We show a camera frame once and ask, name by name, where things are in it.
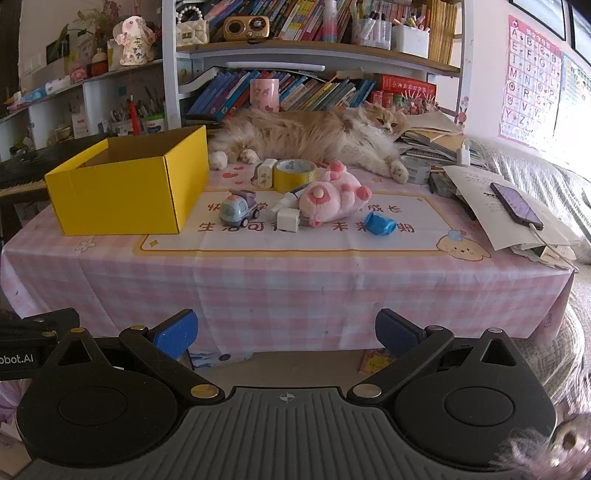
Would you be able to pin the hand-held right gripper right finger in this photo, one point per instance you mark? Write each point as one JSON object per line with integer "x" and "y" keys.
{"x": 395, "y": 330}

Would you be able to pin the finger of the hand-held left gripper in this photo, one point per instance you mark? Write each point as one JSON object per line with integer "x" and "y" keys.
{"x": 41, "y": 319}

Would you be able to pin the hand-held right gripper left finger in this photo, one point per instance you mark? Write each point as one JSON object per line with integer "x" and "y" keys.
{"x": 178, "y": 330}

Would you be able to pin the blue plastic bag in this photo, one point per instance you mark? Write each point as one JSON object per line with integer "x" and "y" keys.
{"x": 381, "y": 225}

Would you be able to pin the grey purple toy car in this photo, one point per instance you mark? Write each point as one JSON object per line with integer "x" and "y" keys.
{"x": 238, "y": 207}

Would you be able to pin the yellow cardboard box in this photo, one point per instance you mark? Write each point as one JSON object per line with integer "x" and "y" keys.
{"x": 115, "y": 198}

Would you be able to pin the pink plush pig toy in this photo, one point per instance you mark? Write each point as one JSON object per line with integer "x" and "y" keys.
{"x": 332, "y": 196}

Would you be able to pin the white cube charger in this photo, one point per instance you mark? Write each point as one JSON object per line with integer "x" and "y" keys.
{"x": 288, "y": 220}

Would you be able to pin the white glue bottle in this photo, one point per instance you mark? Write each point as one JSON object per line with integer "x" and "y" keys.
{"x": 286, "y": 201}

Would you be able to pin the white charger with prongs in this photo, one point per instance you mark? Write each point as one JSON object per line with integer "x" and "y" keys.
{"x": 265, "y": 173}

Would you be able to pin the blue white tissue pack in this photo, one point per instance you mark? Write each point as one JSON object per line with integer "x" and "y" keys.
{"x": 221, "y": 359}

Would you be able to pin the pink checked printed tablecloth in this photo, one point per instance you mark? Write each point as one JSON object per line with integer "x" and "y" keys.
{"x": 277, "y": 295}

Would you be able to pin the white paper sheet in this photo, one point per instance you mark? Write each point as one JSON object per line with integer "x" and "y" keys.
{"x": 480, "y": 217}

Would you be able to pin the black electric piano keyboard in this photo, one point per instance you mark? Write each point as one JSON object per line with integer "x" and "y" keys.
{"x": 23, "y": 173}

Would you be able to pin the dark pencil case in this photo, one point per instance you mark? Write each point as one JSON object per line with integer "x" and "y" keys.
{"x": 441, "y": 184}

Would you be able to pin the black smartphone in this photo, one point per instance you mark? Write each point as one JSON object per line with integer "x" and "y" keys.
{"x": 516, "y": 203}

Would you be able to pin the yellow tape roll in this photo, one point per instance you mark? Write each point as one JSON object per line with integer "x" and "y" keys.
{"x": 293, "y": 180}

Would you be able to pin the purple fuzzy clothing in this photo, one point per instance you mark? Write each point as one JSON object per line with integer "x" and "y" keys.
{"x": 540, "y": 452}

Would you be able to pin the pile of papers and books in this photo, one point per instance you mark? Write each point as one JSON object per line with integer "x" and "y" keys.
{"x": 434, "y": 138}

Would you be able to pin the white jar with green lid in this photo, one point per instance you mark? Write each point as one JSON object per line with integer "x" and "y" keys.
{"x": 153, "y": 123}

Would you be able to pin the pen cup with pens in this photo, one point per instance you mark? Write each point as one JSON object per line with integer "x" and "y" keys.
{"x": 121, "y": 121}

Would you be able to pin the long-haired orange white cat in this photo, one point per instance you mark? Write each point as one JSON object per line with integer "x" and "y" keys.
{"x": 300, "y": 134}

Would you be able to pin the grey sofa cover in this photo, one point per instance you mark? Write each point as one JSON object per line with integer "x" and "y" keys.
{"x": 549, "y": 175}

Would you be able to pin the red tassel pendant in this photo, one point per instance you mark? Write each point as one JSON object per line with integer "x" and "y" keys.
{"x": 134, "y": 115}

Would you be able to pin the white side shelf unit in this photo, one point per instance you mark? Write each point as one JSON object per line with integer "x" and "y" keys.
{"x": 55, "y": 99}

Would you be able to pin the row of small colourful bottles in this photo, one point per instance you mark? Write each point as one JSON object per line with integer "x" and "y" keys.
{"x": 406, "y": 104}

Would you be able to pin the red book box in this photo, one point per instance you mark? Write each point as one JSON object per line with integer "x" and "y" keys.
{"x": 406, "y": 85}

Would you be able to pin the row of leaning blue books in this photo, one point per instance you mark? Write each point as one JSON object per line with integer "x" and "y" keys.
{"x": 318, "y": 92}

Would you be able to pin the pink printed cup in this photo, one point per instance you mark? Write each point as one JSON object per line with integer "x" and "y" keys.
{"x": 264, "y": 94}

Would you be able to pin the white metal bookshelf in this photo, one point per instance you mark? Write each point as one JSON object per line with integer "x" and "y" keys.
{"x": 171, "y": 69}

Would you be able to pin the red round jar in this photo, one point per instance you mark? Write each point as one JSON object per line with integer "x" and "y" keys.
{"x": 99, "y": 64}

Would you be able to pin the black framed picture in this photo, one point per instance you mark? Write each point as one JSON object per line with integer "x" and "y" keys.
{"x": 57, "y": 50}

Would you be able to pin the white light bar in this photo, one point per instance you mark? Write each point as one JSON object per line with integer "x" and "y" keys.
{"x": 277, "y": 67}

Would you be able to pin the white crayon box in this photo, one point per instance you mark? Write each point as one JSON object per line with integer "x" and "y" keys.
{"x": 410, "y": 41}

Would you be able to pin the floral fabric rabbit doll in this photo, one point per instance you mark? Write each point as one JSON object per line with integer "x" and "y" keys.
{"x": 134, "y": 41}

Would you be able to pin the clear marker pen holder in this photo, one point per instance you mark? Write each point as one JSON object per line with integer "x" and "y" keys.
{"x": 371, "y": 32}

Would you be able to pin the white quilted pearl handbag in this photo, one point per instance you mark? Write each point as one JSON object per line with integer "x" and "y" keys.
{"x": 191, "y": 30}

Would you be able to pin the yellow book set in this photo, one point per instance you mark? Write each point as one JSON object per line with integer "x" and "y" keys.
{"x": 442, "y": 32}

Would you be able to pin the gold retro radio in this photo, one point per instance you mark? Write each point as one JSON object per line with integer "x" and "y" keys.
{"x": 246, "y": 28}

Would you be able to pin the pastel striped bottle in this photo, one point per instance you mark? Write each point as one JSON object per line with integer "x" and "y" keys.
{"x": 330, "y": 25}

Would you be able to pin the white wall adapter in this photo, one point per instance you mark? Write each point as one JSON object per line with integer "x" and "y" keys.
{"x": 464, "y": 154}

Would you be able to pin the pink alphabet wall poster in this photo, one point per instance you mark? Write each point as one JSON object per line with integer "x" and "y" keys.
{"x": 531, "y": 83}

